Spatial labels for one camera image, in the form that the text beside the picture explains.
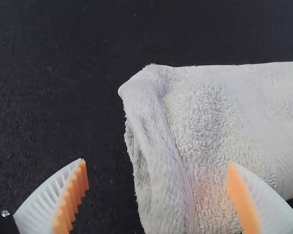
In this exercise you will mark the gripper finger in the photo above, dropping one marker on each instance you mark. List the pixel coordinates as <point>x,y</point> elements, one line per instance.
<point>254,202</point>
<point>41,204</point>

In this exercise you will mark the pale towel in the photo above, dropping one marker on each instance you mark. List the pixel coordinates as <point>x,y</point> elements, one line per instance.
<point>210,136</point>

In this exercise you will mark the black mat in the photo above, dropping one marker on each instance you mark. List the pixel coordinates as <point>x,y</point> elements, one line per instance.
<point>58,80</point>

